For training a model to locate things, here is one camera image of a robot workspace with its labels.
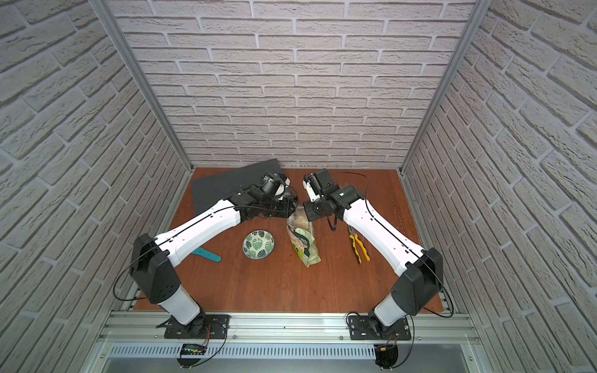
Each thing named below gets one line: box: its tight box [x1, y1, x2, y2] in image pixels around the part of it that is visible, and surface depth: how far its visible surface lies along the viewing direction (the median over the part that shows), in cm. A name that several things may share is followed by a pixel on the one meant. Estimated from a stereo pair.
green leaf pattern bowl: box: [242, 229, 276, 261], surface depth 92 cm
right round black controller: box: [373, 345, 399, 370], surface depth 72 cm
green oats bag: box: [286, 204, 322, 269], surface depth 82 cm
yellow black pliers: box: [348, 224, 371, 265], surface depth 93 cm
